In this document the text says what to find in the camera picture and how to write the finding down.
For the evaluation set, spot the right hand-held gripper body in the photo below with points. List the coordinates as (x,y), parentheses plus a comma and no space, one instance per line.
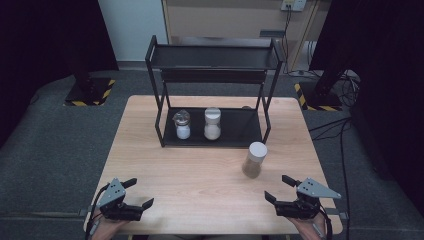
(303,208)

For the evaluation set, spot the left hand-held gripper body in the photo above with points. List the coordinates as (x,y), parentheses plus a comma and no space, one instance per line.
(120,210)

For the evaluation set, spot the black two-tier metal rack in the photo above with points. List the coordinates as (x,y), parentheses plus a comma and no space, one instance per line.
(240,128)

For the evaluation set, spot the silver-lid glass jar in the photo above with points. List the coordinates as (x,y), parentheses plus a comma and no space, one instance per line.
(183,131)

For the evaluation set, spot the white-lid jar with white powder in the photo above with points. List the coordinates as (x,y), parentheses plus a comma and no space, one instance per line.
(212,130)

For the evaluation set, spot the person's right hand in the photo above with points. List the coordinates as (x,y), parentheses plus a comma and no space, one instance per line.
(313,230)

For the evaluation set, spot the person's left hand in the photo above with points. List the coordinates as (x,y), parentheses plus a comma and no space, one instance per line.
(105,230)

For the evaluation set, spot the white-lid jar with brown powder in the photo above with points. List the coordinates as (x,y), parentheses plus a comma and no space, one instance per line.
(256,154)

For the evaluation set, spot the small brown round knob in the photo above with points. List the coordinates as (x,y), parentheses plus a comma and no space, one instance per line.
(246,107)

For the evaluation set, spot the black stand base, striped tape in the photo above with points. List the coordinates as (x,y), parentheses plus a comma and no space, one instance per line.
(320,100)
(87,94)

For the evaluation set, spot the black curtain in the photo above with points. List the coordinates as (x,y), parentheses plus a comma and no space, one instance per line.
(33,50)
(383,66)

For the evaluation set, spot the grey cabinet label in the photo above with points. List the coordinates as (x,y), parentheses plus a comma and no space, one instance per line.
(272,33)

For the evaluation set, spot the light wooden cabinet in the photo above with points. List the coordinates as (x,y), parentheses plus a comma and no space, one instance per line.
(216,20)

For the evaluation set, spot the white wall socket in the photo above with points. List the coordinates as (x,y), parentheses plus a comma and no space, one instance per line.
(293,4)

